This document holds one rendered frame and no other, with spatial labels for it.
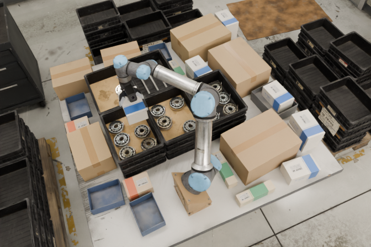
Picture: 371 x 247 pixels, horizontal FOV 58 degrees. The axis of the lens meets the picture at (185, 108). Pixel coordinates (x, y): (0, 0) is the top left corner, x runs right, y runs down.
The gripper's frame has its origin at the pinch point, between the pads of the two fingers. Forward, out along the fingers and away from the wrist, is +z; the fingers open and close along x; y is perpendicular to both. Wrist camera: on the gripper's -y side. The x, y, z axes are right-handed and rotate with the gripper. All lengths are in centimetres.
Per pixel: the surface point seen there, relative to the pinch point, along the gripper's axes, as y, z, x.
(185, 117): -3.9, 28.0, -31.4
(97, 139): 1.9, 25.0, 27.6
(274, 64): 54, 80, -147
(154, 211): -52, 41, 10
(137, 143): -9.6, 28.0, 4.8
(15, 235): -22, 62, 98
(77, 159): -7, 25, 43
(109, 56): 73, 25, 1
